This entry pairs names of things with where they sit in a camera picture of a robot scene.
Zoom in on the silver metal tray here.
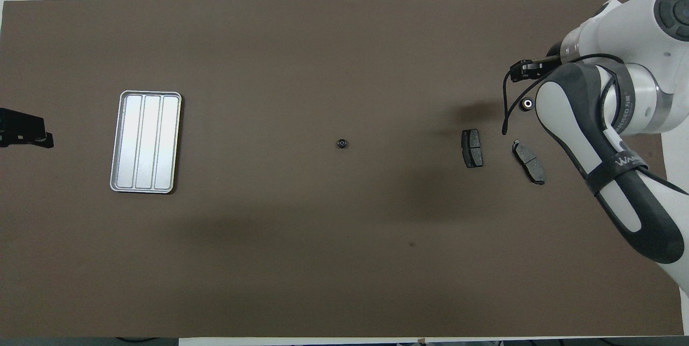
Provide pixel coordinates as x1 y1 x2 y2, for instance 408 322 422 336
110 90 182 194

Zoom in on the curved dark brake pad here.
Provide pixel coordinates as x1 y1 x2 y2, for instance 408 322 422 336
511 140 546 186

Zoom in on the brown table mat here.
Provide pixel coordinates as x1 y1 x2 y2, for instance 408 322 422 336
0 0 685 338

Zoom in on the rectangular dark brake pad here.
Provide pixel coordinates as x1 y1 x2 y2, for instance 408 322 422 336
461 129 484 169

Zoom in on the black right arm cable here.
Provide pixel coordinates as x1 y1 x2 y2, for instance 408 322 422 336
501 53 689 196

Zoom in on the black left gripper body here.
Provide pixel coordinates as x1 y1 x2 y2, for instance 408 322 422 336
0 108 17 148

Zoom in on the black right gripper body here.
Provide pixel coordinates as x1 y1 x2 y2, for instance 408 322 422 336
510 58 563 83

